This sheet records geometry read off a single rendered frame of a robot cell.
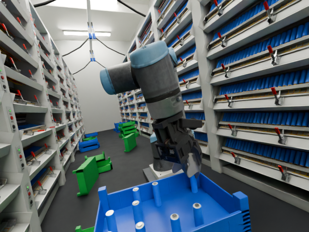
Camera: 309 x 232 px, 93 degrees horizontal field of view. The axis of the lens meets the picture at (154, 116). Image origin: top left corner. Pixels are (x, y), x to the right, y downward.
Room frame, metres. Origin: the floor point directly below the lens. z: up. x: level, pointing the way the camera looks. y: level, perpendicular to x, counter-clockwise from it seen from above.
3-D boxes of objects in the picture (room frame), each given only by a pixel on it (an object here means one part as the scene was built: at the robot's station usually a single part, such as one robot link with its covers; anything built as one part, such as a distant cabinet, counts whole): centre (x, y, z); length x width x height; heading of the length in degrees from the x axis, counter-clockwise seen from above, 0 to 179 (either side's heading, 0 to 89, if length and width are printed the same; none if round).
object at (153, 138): (1.15, -0.02, 0.29); 0.17 x 0.15 x 0.18; 79
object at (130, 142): (2.19, 0.43, 0.10); 0.30 x 0.08 x 0.20; 166
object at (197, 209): (0.28, -0.06, 0.36); 0.02 x 0.02 x 0.06
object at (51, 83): (1.97, 1.28, 0.86); 0.20 x 0.09 x 1.73; 112
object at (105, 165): (1.54, 0.69, 0.04); 0.30 x 0.20 x 0.08; 112
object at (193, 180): (0.43, -0.09, 0.36); 0.02 x 0.02 x 0.06
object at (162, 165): (1.15, -0.02, 0.15); 0.19 x 0.19 x 0.10
